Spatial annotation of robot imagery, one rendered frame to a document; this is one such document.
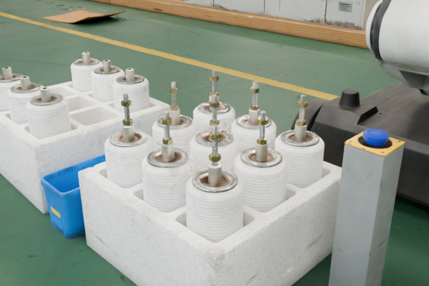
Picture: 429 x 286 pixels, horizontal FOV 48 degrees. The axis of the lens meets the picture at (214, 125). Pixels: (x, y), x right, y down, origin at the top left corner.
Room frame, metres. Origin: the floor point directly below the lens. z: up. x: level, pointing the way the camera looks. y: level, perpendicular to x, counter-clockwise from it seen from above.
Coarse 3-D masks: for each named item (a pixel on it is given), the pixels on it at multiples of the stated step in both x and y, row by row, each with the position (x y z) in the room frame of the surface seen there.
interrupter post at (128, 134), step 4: (132, 124) 0.86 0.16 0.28; (124, 128) 0.85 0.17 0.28; (128, 128) 0.85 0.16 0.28; (132, 128) 0.85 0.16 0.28; (124, 132) 0.85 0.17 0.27; (128, 132) 0.85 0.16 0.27; (132, 132) 0.85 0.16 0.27; (124, 136) 0.85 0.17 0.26; (128, 136) 0.85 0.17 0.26; (132, 136) 0.85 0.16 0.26; (124, 140) 0.85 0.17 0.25; (128, 140) 0.85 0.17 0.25
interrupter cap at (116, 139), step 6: (120, 132) 0.88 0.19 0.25; (138, 132) 0.88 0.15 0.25; (144, 132) 0.88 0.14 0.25; (114, 138) 0.85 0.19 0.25; (120, 138) 0.86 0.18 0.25; (138, 138) 0.86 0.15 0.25; (144, 138) 0.85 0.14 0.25; (114, 144) 0.83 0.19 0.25; (120, 144) 0.82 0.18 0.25; (126, 144) 0.83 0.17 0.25; (132, 144) 0.82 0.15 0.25; (138, 144) 0.83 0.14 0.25
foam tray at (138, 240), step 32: (96, 192) 0.81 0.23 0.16; (128, 192) 0.77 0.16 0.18; (288, 192) 0.79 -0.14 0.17; (320, 192) 0.78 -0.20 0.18; (96, 224) 0.82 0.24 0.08; (128, 224) 0.74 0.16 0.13; (160, 224) 0.67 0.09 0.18; (256, 224) 0.67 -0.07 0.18; (288, 224) 0.71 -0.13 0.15; (320, 224) 0.79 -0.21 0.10; (128, 256) 0.74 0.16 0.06; (160, 256) 0.67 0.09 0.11; (192, 256) 0.62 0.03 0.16; (224, 256) 0.60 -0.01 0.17; (256, 256) 0.65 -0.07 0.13; (288, 256) 0.72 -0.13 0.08; (320, 256) 0.80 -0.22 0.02
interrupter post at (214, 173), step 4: (208, 164) 0.69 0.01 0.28; (220, 164) 0.69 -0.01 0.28; (208, 168) 0.69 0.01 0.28; (212, 168) 0.68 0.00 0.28; (216, 168) 0.68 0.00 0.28; (220, 168) 0.68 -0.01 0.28; (208, 172) 0.69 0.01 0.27; (212, 172) 0.68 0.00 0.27; (216, 172) 0.68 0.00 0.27; (220, 172) 0.68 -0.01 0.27; (208, 176) 0.69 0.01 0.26; (212, 176) 0.68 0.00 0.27; (216, 176) 0.68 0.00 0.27; (220, 176) 0.68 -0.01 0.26; (208, 180) 0.69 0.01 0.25; (212, 180) 0.68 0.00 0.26; (216, 180) 0.68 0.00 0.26; (220, 180) 0.68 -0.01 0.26
